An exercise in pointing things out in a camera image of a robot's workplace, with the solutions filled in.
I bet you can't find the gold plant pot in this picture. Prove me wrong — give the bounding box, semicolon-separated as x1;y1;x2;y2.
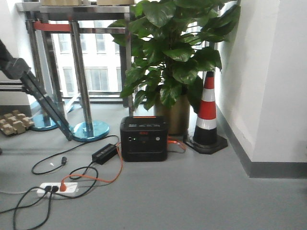
154;95;190;135

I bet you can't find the black portable power station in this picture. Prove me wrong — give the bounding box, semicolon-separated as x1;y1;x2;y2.
120;116;168;162

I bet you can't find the red white traffic cone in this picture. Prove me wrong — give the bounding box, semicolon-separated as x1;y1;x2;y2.
184;71;228;155

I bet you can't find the black power adapter brick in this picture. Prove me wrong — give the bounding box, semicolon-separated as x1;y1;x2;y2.
92;144;117;165

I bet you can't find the green potted plant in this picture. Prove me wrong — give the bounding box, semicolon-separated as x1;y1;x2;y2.
111;0;241;112

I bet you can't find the white power strip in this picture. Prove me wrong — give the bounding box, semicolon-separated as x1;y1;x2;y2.
36;182;79;198

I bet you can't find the cardboard egg tray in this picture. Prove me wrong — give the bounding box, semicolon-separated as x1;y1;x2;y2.
0;110;35;136

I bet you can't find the black tripod leg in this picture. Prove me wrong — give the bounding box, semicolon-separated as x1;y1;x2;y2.
0;42;73;141

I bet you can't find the orange power cable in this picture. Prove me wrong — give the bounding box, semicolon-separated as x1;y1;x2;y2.
59;135;188;193

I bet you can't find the steel table frame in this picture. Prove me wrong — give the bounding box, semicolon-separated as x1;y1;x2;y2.
16;0;132;112

